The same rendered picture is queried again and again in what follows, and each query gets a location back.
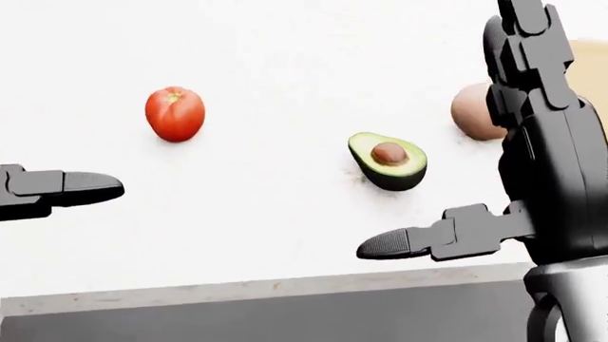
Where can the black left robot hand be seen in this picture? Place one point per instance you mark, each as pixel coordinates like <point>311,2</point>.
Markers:
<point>52,194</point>

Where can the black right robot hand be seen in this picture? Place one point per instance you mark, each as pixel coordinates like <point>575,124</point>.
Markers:
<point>551,171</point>

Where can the brown onion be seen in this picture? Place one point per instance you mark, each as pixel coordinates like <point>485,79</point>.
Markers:
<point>470,114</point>

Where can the light wooden cutting board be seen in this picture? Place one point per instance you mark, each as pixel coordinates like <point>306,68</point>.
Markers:
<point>589,67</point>

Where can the red tomato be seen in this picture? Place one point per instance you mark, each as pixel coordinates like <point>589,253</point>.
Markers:
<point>175,114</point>

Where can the halved avocado with pit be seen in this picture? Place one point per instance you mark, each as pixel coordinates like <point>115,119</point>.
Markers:
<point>389,162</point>

